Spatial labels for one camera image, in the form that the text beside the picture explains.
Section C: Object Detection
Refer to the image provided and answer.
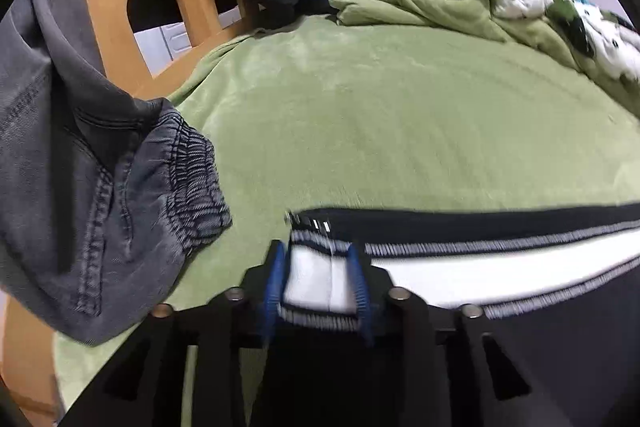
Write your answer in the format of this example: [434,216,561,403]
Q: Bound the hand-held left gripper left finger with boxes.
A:
[60,239,291,427]

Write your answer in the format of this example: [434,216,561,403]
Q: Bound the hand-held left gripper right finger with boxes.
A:
[346,243,571,427]

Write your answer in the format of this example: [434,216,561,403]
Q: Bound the black pants with striped waistband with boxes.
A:
[277,202,640,427]

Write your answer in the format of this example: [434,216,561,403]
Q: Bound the grey jeans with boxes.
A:
[0,0,233,347]

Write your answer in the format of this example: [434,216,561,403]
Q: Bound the white cabinet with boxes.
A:
[134,23,193,78]

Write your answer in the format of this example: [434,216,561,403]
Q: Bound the wooden bed frame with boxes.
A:
[0,0,496,425]

